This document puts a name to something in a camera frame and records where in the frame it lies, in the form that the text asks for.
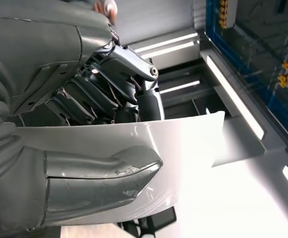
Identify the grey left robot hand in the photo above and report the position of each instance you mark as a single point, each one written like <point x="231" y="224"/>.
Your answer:
<point x="35" y="46"/>

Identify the black office chair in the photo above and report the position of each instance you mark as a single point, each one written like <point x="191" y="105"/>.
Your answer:
<point x="159" y="220"/>

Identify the blue framed rack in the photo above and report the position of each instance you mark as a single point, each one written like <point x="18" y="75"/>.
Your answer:
<point x="258" y="85"/>

